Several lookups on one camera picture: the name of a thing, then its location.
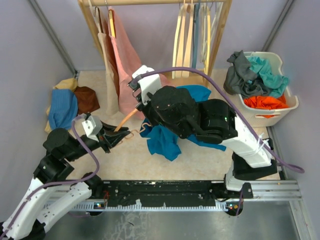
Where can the blue t-shirt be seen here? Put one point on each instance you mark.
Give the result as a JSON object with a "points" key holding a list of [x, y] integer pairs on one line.
{"points": [[173, 113]]}

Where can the light blue ribbed shirt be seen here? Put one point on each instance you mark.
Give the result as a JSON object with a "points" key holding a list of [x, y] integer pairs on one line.
{"points": [[63, 109]]}

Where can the brown shirt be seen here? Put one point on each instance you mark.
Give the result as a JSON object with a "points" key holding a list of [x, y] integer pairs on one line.
{"points": [[87, 100]]}

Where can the teal shirt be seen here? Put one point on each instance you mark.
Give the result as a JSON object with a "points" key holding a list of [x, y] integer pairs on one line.
{"points": [[277, 83]]}

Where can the pink hanging t-shirt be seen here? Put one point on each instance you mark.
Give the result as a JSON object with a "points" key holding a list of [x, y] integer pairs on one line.
{"points": [[127, 62]]}

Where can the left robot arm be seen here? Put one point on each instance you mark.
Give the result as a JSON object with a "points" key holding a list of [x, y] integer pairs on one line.
{"points": [[50, 195]]}

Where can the white hanger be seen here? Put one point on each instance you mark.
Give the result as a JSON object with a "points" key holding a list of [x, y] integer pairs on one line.
{"points": [[214, 25]]}

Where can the cream wooden hanger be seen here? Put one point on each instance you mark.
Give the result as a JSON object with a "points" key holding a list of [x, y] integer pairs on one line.
{"points": [[179, 37]]}

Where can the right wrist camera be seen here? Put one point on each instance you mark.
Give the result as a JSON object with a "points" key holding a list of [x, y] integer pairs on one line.
{"points": [[147, 85]]}

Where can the grey shirt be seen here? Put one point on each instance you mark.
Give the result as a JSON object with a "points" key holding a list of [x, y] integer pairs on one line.
{"points": [[241, 80]]}

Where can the yellow shirt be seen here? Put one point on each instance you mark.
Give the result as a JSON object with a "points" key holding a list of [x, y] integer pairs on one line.
{"points": [[71, 84]]}

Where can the light wooden hanger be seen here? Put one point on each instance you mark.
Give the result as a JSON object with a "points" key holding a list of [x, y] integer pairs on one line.
{"points": [[189, 40]]}

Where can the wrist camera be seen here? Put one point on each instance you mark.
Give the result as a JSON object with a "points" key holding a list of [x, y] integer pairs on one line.
{"points": [[147, 85], [92, 125]]}

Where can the wooden clothes rack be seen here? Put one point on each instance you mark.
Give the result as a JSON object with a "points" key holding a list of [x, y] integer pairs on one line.
{"points": [[193, 78]]}

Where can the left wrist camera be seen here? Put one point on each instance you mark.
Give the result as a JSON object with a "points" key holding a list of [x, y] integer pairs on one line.
{"points": [[92, 125]]}

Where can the orange shirt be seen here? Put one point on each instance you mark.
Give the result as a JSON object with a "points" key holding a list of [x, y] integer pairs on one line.
{"points": [[266, 102]]}

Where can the yellow hanger holding pink shirt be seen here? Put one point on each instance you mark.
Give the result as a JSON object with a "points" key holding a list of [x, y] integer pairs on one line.
{"points": [[111, 20]]}

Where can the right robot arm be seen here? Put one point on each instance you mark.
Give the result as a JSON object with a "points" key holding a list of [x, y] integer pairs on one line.
{"points": [[219, 124]]}

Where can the beige hanging t-shirt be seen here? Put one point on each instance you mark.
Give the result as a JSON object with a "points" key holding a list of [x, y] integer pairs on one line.
{"points": [[111, 71]]}

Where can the blue hanger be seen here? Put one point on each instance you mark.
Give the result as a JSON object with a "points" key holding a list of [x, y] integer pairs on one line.
{"points": [[195, 33]]}

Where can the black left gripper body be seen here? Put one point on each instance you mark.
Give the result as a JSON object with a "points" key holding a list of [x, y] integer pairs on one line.
{"points": [[103, 141]]}

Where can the white laundry basket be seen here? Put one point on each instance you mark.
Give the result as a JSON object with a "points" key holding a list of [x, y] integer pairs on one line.
{"points": [[259, 118]]}

